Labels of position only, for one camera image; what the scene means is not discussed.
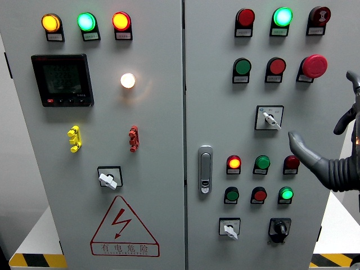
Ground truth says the large labelled white-handle turn switch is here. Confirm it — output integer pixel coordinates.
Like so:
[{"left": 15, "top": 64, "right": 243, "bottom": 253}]
[{"left": 254, "top": 105, "right": 285, "bottom": 132}]

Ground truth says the small green lit lamp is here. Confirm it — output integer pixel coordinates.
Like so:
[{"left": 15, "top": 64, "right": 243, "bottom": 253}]
[{"left": 277, "top": 186, "right": 295, "bottom": 205}]

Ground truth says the small green unlit lamp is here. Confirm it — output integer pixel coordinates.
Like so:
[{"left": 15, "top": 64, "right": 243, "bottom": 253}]
[{"left": 252, "top": 155, "right": 271, "bottom": 176}]

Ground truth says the small red push button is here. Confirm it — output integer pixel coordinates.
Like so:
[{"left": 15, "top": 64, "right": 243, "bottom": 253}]
[{"left": 250, "top": 186, "right": 268, "bottom": 205}]

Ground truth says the black yellow striped tape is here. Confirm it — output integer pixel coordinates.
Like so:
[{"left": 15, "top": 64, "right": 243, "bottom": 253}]
[
  {"left": 309, "top": 253, "right": 355, "bottom": 268},
  {"left": 8, "top": 253, "right": 68, "bottom": 268}
]

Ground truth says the small orange-red lit lamp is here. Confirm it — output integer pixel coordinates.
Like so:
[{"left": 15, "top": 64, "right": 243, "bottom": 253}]
[{"left": 226, "top": 155, "right": 242, "bottom": 176}]

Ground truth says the small green push button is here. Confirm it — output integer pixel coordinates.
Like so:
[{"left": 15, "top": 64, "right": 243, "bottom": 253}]
[{"left": 223, "top": 186, "right": 240, "bottom": 205}]

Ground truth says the large red stop button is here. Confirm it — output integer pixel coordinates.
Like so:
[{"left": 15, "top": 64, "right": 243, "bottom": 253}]
[{"left": 295, "top": 54, "right": 329, "bottom": 84}]

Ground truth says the grey cabinet door with lock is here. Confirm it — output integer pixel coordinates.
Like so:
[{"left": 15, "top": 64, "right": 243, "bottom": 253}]
[{"left": 184, "top": 0, "right": 360, "bottom": 270}]

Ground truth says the large red push button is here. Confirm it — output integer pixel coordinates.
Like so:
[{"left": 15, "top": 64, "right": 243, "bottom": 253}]
[{"left": 264, "top": 57, "right": 287, "bottom": 84}]

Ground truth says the silver door lock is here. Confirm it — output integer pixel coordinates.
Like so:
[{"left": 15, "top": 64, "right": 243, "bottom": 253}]
[{"left": 197, "top": 145, "right": 214, "bottom": 195}]

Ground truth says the large green push button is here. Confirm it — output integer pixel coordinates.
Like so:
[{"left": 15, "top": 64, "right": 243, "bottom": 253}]
[{"left": 232, "top": 57, "right": 253, "bottom": 84}]

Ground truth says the dark red buzzer lamp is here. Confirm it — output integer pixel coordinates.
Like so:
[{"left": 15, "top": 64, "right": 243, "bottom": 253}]
[{"left": 305, "top": 6, "right": 332, "bottom": 37}]

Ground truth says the large green lit lamp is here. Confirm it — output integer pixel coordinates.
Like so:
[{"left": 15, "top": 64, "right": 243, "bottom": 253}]
[{"left": 269, "top": 7, "right": 294, "bottom": 37}]

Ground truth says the large dark red lamp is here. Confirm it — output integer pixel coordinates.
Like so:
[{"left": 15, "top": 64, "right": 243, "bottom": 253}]
[{"left": 234, "top": 8, "right": 256, "bottom": 38}]

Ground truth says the grey cabinet door with display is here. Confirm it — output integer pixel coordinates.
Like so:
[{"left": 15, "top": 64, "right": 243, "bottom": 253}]
[{"left": 0, "top": 0, "right": 186, "bottom": 270}]

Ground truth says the red warning triangle sign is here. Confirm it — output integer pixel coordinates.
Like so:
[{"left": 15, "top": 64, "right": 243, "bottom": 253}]
[{"left": 89, "top": 195, "right": 160, "bottom": 258}]

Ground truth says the white round lamp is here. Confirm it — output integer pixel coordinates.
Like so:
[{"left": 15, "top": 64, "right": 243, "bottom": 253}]
[{"left": 120, "top": 73, "right": 137, "bottom": 89}]

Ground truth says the orange-red lit large lamp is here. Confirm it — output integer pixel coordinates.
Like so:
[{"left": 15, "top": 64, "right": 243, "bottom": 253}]
[{"left": 111, "top": 11, "right": 133, "bottom": 41}]

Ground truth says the black display meter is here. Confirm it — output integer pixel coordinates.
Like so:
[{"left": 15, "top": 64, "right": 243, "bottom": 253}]
[{"left": 30, "top": 53, "right": 95, "bottom": 108}]

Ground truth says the green lit lamp beside yellow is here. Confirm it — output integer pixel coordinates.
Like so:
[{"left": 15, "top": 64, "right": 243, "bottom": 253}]
[{"left": 76, "top": 12, "right": 101, "bottom": 42}]

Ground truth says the yellow round lamp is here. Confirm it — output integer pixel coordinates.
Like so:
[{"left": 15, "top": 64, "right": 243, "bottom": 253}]
[{"left": 41, "top": 12, "right": 65, "bottom": 43}]

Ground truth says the black-handle turn switch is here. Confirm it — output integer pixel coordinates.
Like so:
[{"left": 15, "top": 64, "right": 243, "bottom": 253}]
[{"left": 267, "top": 218, "right": 293, "bottom": 245}]

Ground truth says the small labelled white-handle turn switch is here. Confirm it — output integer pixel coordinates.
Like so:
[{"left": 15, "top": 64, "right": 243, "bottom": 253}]
[{"left": 218, "top": 217, "right": 241, "bottom": 241}]

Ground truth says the small red handle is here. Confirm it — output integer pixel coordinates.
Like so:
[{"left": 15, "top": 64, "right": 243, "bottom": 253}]
[{"left": 128, "top": 125, "right": 140, "bottom": 153}]

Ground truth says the white-handle switch on plain plate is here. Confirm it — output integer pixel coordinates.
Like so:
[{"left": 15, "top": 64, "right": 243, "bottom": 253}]
[{"left": 97, "top": 165, "right": 124, "bottom": 192}]

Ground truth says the small yellow handle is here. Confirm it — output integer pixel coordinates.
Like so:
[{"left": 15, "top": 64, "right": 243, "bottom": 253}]
[{"left": 66, "top": 125, "right": 83, "bottom": 154}]

